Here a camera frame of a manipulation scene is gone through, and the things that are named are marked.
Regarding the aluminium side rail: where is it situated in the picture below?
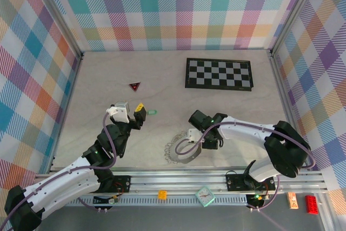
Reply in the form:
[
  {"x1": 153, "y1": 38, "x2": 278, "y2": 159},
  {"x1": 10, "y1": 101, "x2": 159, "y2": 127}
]
[
  {"x1": 47, "y1": 52, "x2": 84, "y2": 174},
  {"x1": 268, "y1": 51, "x2": 311, "y2": 168}
]

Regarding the teal square clock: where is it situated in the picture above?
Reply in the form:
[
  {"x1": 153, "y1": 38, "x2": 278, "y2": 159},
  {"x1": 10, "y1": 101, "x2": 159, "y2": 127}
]
[{"x1": 195, "y1": 185, "x2": 216, "y2": 207}]

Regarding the aluminium frame post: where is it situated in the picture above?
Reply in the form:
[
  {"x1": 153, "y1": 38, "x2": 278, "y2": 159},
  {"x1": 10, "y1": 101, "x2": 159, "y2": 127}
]
[
  {"x1": 318, "y1": 195, "x2": 337, "y2": 231},
  {"x1": 269, "y1": 0, "x2": 323, "y2": 57},
  {"x1": 32, "y1": 0, "x2": 84, "y2": 60}
]

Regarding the black white chessboard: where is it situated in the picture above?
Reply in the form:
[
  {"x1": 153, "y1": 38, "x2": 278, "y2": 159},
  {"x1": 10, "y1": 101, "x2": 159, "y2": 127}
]
[{"x1": 184, "y1": 57, "x2": 255, "y2": 93}]

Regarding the grey slotted cable tray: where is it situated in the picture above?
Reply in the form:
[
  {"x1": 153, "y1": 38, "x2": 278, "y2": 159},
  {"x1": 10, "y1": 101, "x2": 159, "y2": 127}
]
[{"x1": 64, "y1": 197, "x2": 249, "y2": 207}]

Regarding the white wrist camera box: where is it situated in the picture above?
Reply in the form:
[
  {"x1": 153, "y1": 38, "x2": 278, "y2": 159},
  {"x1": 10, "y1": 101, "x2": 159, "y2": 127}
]
[
  {"x1": 187, "y1": 128, "x2": 202, "y2": 144},
  {"x1": 105, "y1": 102, "x2": 130, "y2": 122}
]

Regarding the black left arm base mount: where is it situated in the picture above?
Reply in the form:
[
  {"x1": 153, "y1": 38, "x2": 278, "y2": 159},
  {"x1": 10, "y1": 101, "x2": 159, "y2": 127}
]
[{"x1": 91, "y1": 175, "x2": 132, "y2": 193}]

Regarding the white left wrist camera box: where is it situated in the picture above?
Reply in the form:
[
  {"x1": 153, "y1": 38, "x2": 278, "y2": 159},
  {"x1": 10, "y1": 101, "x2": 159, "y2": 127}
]
[{"x1": 105, "y1": 102, "x2": 130, "y2": 122}]

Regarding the red toy brick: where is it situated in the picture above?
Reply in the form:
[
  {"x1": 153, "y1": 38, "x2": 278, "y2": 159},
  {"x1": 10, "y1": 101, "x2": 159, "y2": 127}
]
[{"x1": 305, "y1": 195, "x2": 319, "y2": 215}]

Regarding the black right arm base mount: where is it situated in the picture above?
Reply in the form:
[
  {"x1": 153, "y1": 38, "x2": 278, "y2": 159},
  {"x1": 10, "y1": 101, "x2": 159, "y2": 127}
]
[{"x1": 225, "y1": 174, "x2": 276, "y2": 192}]

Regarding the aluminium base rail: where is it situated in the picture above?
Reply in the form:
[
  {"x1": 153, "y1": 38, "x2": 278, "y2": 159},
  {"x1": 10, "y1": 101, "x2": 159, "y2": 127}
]
[{"x1": 35, "y1": 170, "x2": 329, "y2": 197}]

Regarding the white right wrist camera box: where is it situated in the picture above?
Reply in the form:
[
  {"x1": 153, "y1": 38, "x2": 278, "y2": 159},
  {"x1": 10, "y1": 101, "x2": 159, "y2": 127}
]
[{"x1": 187, "y1": 128, "x2": 202, "y2": 144}]

